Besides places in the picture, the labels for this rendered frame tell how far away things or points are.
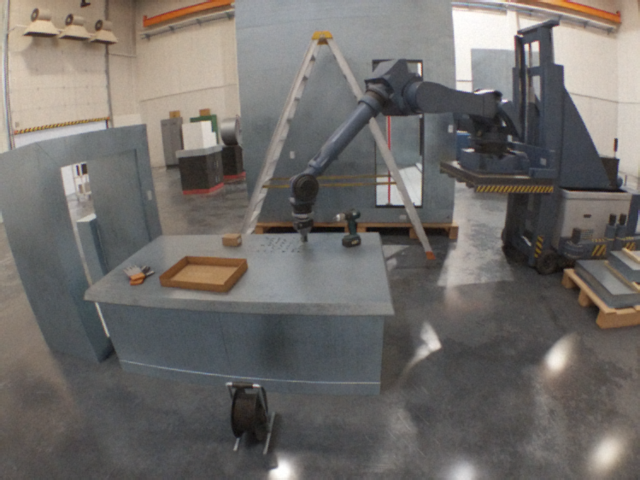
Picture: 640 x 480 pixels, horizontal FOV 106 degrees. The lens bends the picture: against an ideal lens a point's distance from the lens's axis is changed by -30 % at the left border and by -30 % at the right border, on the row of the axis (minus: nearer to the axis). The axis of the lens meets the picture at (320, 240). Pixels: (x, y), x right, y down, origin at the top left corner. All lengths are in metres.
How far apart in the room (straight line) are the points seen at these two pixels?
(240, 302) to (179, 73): 13.52
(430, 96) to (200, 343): 2.14
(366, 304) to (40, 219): 2.00
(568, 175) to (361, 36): 2.67
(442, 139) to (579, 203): 1.72
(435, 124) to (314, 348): 3.03
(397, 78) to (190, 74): 12.51
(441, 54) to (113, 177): 3.62
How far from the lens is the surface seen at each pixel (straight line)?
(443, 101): 2.56
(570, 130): 3.63
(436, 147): 4.14
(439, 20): 4.30
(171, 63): 15.05
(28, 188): 2.44
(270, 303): 1.64
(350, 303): 1.59
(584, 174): 3.82
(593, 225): 3.99
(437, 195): 4.24
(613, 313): 3.08
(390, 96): 2.40
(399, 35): 4.18
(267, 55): 4.31
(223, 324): 1.85
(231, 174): 9.20
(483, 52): 8.10
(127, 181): 3.11
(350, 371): 1.91
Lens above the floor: 1.47
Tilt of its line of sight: 21 degrees down
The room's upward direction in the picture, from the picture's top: 3 degrees counter-clockwise
